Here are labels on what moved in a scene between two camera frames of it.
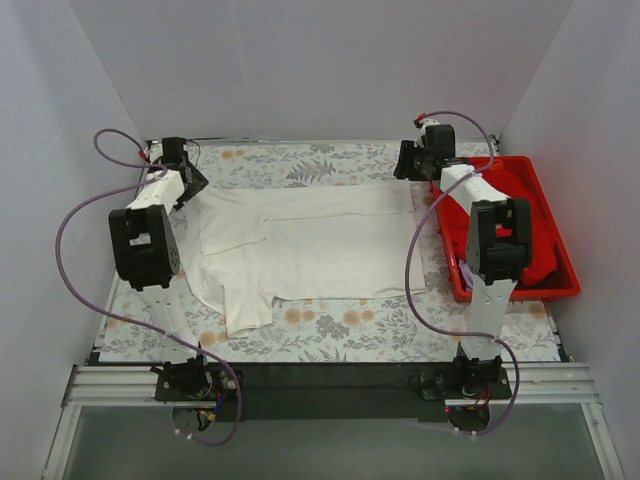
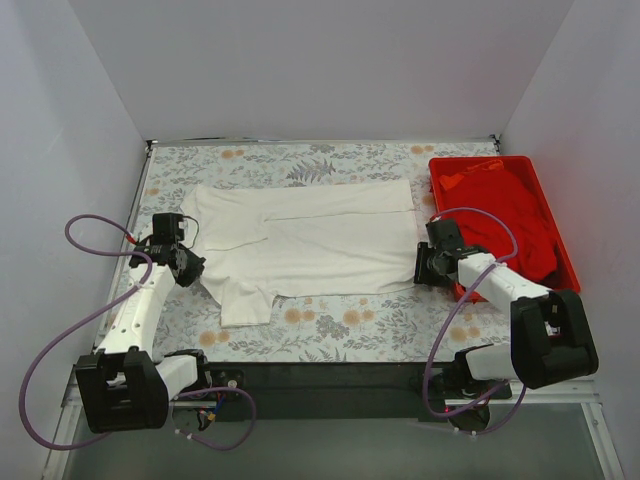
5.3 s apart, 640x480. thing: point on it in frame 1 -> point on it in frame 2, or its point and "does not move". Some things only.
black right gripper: [406, 163] -> [421, 265]
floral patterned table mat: [416, 326] does not move
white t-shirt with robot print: [244, 247] does not move
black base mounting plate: [331, 392] does not move
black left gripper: [195, 181] -> [191, 265]
